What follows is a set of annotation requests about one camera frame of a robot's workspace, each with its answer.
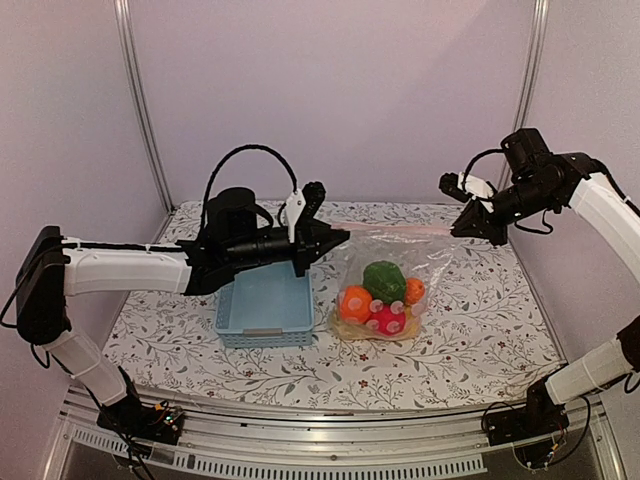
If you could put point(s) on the orange green toy mango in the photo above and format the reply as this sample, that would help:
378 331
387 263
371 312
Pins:
354 304

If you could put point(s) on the floral tablecloth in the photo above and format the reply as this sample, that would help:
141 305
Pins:
482 340

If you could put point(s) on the light blue perforated basket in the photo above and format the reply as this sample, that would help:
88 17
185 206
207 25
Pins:
266 307

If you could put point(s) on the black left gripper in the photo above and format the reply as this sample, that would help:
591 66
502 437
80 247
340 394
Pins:
311 243

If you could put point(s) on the red toy apple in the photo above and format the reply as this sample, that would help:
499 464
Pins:
387 320

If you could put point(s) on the aluminium front rail frame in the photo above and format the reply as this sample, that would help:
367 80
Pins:
224 439

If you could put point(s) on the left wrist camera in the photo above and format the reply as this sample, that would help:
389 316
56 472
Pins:
301 206

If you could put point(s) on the right aluminium corner post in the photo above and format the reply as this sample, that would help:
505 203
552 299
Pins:
532 62

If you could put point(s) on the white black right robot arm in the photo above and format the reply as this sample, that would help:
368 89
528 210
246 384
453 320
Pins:
522 177

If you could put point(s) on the orange toy orange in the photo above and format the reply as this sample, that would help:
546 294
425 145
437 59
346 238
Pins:
415 291

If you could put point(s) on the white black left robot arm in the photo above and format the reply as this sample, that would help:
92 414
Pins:
236 235

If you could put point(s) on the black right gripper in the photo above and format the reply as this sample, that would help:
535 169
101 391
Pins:
476 216

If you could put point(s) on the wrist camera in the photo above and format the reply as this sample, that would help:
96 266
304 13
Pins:
301 206
464 188

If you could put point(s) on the aluminium corner post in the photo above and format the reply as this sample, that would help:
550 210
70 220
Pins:
125 29
532 62

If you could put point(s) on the left aluminium corner post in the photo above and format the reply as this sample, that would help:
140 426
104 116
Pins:
125 29

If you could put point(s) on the green toy bell pepper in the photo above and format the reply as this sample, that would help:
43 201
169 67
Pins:
384 281

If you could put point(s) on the clear zip top bag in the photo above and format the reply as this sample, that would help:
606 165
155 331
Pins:
420 252

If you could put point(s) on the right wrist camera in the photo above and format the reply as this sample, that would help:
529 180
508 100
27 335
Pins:
464 188

